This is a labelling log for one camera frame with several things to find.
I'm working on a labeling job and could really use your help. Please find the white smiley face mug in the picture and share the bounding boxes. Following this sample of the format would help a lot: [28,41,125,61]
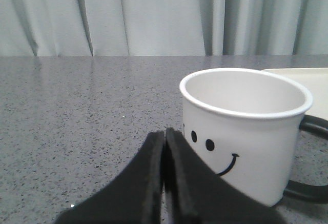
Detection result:
[179,68,327,207]

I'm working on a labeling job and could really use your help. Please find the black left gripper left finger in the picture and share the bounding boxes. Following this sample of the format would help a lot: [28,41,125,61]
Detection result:
[55,131,164,223]

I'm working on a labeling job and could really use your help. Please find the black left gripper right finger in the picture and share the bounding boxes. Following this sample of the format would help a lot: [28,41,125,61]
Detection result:
[163,128,285,223]

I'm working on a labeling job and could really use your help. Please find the pale grey curtain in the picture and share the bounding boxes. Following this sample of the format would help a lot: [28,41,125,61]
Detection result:
[1,0,327,56]

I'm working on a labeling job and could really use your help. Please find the cream rectangular tray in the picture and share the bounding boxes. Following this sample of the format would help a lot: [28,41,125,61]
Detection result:
[264,68,328,120]

